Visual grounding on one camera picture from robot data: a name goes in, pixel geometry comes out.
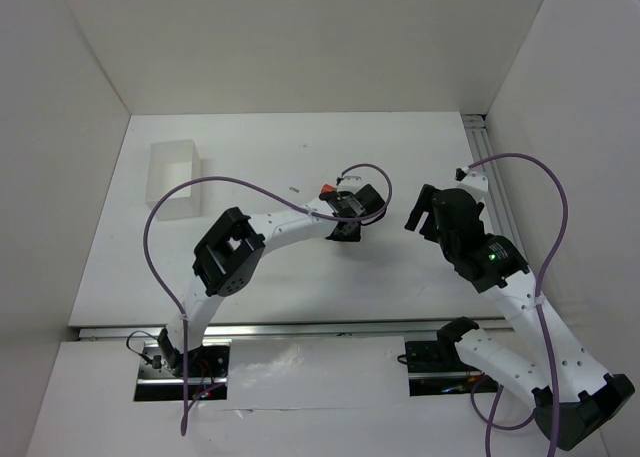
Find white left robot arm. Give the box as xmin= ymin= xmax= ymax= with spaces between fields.
xmin=158 ymin=184 xmax=387 ymax=377

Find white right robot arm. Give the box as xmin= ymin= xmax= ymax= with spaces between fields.
xmin=405 ymin=185 xmax=635 ymax=451

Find red wood cylinder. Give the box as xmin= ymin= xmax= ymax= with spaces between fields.
xmin=319 ymin=184 xmax=336 ymax=200

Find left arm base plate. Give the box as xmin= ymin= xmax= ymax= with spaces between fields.
xmin=133 ymin=342 xmax=230 ymax=402

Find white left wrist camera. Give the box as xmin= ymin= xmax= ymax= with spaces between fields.
xmin=336 ymin=175 xmax=363 ymax=192

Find white perforated box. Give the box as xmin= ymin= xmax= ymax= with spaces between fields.
xmin=145 ymin=140 xmax=201 ymax=221

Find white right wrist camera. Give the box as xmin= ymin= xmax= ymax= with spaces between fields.
xmin=455 ymin=167 xmax=489 ymax=202

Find aluminium rail front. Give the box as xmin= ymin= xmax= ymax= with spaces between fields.
xmin=79 ymin=318 xmax=511 ymax=341

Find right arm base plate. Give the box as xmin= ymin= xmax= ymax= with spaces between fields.
xmin=397 ymin=341 xmax=497 ymax=397

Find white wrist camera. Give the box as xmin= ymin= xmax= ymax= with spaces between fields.
xmin=455 ymin=167 xmax=489 ymax=202
xmin=336 ymin=175 xmax=363 ymax=192

